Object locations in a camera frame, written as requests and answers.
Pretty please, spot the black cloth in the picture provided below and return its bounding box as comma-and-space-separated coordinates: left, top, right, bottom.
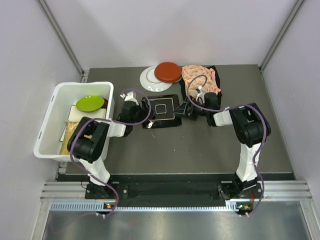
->
181, 64, 222, 106

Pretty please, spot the white plastic bin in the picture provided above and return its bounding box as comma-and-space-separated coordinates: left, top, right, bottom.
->
33, 81, 115, 163

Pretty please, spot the floral pink cloth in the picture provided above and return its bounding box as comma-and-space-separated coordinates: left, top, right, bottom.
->
181, 64, 221, 98

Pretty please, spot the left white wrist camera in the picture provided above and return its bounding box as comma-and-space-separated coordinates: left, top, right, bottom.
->
120, 91, 139, 105

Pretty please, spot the red round plate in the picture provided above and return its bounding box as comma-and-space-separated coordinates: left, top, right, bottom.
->
101, 98, 109, 109

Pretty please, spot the black square plate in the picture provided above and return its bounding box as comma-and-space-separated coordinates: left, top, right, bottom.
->
142, 94, 182, 129

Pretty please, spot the white round rimmed plate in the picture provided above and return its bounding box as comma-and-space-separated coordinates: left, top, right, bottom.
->
139, 66, 172, 93

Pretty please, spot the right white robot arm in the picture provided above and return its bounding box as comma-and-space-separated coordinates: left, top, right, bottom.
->
174, 92, 271, 198

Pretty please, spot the green plate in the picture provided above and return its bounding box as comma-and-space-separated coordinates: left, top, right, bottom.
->
75, 95, 105, 112

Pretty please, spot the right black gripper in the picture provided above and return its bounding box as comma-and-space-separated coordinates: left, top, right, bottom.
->
172, 96, 209, 122

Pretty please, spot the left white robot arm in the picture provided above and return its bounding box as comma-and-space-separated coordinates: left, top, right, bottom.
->
67, 97, 152, 199

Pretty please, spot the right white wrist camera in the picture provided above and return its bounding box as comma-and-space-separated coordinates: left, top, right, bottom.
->
195, 86, 206, 104

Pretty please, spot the yellow woven square plate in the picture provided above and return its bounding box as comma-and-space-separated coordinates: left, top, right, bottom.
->
59, 121, 79, 155

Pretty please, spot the red plate at back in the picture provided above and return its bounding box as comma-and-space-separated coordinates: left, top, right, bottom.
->
154, 62, 182, 83

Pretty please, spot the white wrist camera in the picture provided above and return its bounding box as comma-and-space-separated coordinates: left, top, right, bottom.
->
120, 91, 139, 105
195, 86, 206, 104

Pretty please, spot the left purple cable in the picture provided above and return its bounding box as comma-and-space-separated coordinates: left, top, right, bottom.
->
69, 87, 152, 217

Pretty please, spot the grey cable duct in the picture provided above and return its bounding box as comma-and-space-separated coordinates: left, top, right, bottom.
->
49, 198, 258, 213

